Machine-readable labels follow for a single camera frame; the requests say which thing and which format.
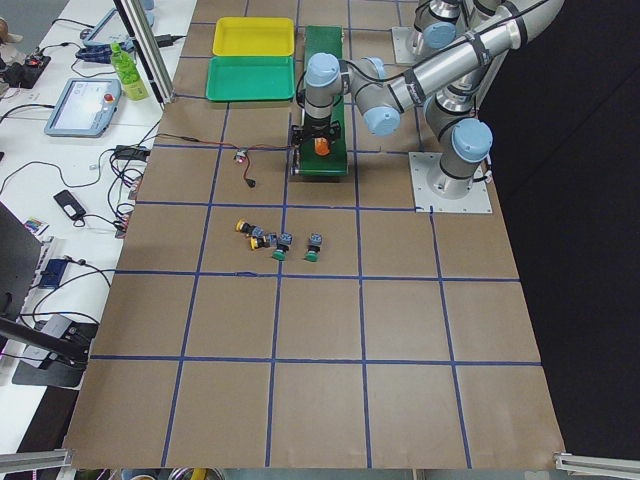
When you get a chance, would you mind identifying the orange cylinder with 4680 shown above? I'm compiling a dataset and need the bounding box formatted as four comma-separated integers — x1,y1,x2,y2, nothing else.
314,137,331,157

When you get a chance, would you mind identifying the black power adapter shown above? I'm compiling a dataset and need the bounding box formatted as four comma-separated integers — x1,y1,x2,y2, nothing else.
114,145,150,162

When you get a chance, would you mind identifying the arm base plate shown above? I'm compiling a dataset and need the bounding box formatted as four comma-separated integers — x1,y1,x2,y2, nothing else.
391,27,425,65
409,152,493,214

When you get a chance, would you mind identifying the far teach pendant tablet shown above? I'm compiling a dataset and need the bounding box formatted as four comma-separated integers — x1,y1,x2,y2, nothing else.
82,8,130,47

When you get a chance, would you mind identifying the yellow plastic tray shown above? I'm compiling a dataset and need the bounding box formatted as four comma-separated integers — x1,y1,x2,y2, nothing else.
212,17,295,57

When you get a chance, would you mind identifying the green push button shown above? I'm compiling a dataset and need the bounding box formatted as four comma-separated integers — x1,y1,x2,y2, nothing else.
272,232,293,261
304,233,323,262

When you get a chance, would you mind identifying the small motor controller board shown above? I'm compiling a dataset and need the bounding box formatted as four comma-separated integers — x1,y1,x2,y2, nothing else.
234,150,248,163

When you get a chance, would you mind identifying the red black power cable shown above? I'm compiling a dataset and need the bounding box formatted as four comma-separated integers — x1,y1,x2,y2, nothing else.
149,133,301,190

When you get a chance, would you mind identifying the aluminium frame post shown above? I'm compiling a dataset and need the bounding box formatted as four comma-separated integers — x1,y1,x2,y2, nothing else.
114,0,175,105

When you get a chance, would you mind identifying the black phone with strap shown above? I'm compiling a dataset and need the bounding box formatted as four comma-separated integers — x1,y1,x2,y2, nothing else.
53,190,87,221

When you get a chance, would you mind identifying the near teach pendant tablet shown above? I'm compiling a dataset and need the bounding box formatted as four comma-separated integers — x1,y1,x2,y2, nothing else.
44,78,121,138

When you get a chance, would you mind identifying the green plastic tray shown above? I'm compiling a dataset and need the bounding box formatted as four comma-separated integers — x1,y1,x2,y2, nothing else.
205,56,295,102

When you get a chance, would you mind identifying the yellow push button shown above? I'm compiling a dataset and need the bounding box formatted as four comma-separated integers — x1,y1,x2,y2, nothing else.
249,233,278,250
235,219,264,238

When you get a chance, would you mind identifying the teach pendant tablet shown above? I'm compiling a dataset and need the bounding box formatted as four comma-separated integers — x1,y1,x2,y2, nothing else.
82,8,130,47
44,78,121,138

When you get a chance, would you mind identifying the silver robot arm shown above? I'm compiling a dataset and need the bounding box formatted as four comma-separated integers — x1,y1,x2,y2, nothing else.
423,66,493,200
291,1,563,148

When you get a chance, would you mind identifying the green conveyor belt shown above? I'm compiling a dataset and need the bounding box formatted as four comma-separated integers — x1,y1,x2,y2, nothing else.
290,26,348,177

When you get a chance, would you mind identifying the green tea bottle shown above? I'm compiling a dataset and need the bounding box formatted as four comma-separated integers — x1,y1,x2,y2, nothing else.
110,43,149,101

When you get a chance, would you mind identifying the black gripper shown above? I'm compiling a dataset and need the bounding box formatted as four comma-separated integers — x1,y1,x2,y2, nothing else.
292,119,342,146

